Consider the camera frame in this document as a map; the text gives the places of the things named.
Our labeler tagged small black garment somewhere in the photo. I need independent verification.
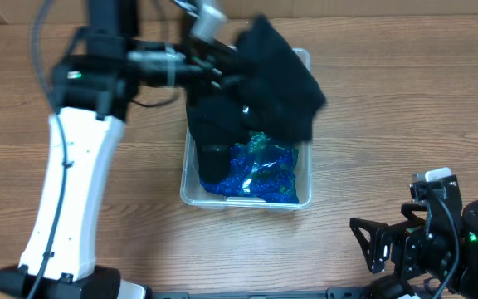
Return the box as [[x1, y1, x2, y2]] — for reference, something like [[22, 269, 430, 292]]
[[186, 94, 250, 184]]

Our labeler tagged black taped garment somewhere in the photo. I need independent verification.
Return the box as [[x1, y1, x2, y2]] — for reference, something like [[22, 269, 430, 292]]
[[235, 14, 327, 143]]

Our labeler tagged blue green sparkly fabric bundle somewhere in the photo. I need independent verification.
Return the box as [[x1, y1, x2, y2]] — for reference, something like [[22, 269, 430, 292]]
[[199, 132, 299, 204]]

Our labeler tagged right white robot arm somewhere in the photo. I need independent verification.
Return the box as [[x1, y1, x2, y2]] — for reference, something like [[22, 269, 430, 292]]
[[349, 168, 478, 298]]

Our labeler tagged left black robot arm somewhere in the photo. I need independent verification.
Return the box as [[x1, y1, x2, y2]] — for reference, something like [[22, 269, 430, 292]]
[[0, 1, 232, 299]]

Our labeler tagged clear plastic storage bin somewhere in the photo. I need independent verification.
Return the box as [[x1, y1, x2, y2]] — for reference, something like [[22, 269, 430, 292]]
[[179, 45, 314, 213]]

